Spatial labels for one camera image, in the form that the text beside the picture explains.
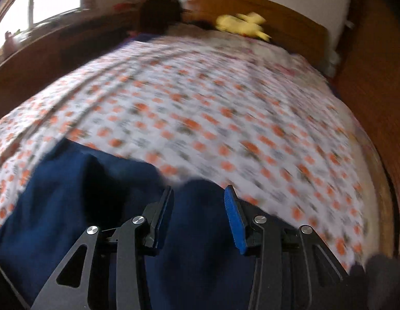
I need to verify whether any dark blue coat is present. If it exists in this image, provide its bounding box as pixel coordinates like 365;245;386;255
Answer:
0;139;260;310

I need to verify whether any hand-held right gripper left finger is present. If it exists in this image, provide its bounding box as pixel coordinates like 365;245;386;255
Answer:
26;185;175;310

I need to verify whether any dark brown bag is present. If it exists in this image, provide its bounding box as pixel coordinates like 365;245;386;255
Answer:
138;0;185;35

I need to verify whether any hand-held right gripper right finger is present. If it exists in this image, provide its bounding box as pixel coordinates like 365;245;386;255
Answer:
224;185;368;310

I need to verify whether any yellow plush toy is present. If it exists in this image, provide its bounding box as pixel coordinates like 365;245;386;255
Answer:
215;12;272;42

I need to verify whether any bright window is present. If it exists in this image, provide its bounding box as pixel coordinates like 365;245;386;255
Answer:
0;0;92;44

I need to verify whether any dark cloth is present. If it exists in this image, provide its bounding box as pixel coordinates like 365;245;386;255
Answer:
350;254;400;310

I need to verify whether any wooden wardrobe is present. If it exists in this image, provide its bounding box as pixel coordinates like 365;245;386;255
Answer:
334;0;400;207

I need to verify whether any wooden bed headboard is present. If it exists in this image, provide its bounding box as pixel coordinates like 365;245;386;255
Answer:
186;0;329;59

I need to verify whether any orange floral bed sheet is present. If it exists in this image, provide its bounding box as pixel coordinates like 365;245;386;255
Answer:
0;32;381;272

